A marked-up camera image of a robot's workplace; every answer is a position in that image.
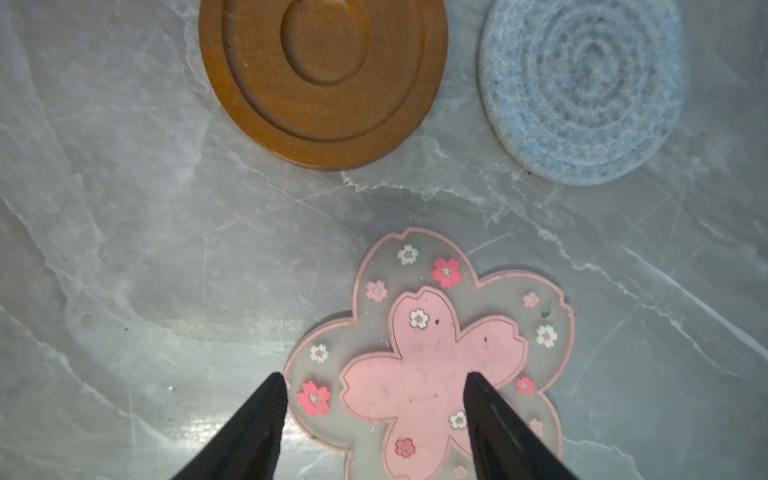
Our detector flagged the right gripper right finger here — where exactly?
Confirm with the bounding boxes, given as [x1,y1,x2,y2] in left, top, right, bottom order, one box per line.
[463,372,576,480]

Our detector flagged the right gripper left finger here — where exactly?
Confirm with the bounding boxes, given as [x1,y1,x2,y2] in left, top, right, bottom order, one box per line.
[173,372,288,480]

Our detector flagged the pink flower coaster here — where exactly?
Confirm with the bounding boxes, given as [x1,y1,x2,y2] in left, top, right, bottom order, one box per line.
[284,228,575,479]

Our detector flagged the blue woven round coaster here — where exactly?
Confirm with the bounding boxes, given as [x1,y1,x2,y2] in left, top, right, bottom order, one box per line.
[478,0,689,186]

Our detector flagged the brown wooden round coaster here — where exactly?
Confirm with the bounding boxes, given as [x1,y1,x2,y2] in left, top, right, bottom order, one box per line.
[198,0,448,170]

